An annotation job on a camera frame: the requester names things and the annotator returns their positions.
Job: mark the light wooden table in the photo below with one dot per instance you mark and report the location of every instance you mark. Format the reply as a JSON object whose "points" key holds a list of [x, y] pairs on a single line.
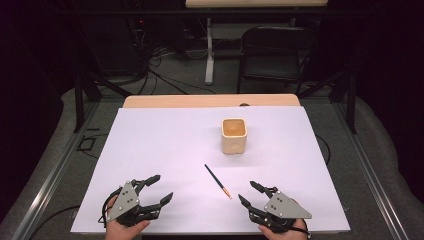
{"points": [[200, 100]]}

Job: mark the person's right hand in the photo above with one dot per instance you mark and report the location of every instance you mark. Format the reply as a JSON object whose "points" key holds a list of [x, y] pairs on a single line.
{"points": [[286, 236]]}

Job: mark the person's left hand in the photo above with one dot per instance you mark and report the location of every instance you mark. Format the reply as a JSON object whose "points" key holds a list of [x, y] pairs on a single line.
{"points": [[121, 232]]}

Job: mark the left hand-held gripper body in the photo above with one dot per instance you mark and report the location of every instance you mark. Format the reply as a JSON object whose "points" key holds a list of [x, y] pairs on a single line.
{"points": [[124, 201]]}

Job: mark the light desk with white legs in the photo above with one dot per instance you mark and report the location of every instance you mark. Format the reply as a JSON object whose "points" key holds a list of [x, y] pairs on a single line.
{"points": [[209, 60]]}

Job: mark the white table sheet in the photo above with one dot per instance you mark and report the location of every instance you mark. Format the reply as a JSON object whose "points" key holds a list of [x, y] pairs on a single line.
{"points": [[166, 150]]}

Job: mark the dark pen with gold tip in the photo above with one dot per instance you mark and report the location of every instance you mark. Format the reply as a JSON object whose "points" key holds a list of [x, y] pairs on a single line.
{"points": [[215, 177]]}

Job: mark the aluminium floor rail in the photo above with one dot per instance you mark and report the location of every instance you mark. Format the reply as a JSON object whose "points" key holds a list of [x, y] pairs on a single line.
{"points": [[370, 186], [50, 186]]}

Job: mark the cream square ceramic cup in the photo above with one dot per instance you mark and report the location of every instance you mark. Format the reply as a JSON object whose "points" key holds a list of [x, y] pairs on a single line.
{"points": [[233, 144]]}

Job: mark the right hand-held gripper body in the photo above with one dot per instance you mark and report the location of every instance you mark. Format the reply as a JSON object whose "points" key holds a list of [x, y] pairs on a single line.
{"points": [[283, 207]]}

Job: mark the black folding chair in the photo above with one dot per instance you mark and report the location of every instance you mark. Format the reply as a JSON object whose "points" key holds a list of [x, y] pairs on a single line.
{"points": [[273, 71]]}

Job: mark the black metal frame stand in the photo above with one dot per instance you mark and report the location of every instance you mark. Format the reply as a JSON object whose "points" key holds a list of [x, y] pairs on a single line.
{"points": [[79, 100], [350, 100]]}

